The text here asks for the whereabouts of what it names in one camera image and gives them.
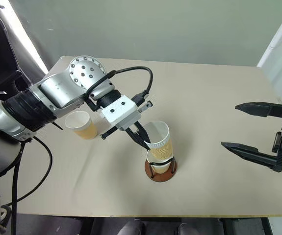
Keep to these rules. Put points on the ribbed tan paper cup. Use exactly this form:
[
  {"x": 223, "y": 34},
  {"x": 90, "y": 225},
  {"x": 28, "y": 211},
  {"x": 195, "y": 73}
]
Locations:
[{"x": 161, "y": 142}]

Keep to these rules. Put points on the black table frame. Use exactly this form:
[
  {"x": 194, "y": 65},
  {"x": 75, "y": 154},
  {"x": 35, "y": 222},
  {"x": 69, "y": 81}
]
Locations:
[{"x": 241, "y": 227}]

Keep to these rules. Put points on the white window frame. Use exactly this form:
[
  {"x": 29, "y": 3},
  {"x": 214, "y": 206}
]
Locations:
[{"x": 278, "y": 49}]

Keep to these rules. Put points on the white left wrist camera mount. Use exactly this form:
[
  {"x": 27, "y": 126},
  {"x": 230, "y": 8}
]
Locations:
[{"x": 121, "y": 111}]

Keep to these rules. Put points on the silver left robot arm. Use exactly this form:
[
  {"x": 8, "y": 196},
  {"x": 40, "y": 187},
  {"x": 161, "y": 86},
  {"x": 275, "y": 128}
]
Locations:
[{"x": 57, "y": 88}]

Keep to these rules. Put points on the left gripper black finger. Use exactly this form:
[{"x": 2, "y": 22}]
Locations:
[
  {"x": 143, "y": 134},
  {"x": 137, "y": 140}
]

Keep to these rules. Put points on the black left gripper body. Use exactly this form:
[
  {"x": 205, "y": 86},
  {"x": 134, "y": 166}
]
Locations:
[{"x": 146, "y": 105}]

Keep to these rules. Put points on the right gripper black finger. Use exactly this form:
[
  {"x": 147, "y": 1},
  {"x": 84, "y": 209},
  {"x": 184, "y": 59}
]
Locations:
[
  {"x": 253, "y": 154},
  {"x": 263, "y": 109}
]

